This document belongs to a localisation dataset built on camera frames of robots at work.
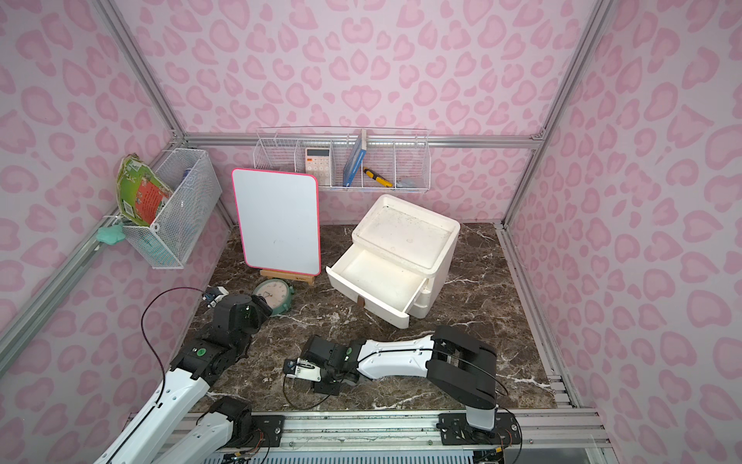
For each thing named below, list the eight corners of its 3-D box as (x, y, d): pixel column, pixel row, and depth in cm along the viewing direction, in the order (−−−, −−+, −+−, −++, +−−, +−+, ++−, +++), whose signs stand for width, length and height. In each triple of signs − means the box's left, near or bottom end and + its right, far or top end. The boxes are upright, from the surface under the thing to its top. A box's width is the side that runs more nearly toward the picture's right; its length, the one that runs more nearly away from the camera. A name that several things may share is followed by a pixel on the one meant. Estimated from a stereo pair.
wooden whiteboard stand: (264, 279, 105) (259, 271, 101) (266, 274, 106) (261, 266, 102) (313, 288, 102) (310, 280, 98) (315, 283, 104) (312, 275, 100)
